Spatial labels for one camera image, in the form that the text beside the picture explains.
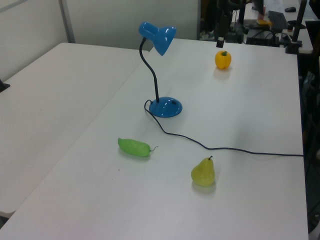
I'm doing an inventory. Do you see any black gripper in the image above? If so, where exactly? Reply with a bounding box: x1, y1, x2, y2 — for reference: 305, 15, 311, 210
216, 14, 229, 49

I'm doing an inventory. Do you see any blue desk lamp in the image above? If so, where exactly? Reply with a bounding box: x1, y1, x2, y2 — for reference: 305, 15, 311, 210
138, 21, 184, 119

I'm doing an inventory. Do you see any yellow bell pepper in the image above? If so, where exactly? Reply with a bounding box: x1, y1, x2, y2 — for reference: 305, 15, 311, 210
214, 50, 232, 71

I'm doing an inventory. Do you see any black electronics box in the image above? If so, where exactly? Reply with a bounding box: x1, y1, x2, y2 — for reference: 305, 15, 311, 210
246, 24, 280, 47

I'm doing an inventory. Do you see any black computer keyboard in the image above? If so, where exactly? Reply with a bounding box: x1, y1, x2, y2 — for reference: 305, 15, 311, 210
268, 10, 289, 32

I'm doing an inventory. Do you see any black monitor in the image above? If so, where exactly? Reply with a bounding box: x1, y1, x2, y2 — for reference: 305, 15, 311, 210
304, 19, 320, 52

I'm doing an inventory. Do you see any green pear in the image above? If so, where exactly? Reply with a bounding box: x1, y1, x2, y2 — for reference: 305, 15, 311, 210
191, 155, 216, 187

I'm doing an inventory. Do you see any black clamped camera stand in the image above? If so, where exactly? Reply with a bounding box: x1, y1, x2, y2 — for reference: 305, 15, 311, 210
285, 0, 308, 55

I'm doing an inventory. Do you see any black lamp power cable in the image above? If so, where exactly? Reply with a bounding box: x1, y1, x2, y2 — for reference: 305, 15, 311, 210
143, 99, 305, 157

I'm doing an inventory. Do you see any grey metal partition post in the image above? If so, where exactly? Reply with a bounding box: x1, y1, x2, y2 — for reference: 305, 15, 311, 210
59, 0, 76, 44

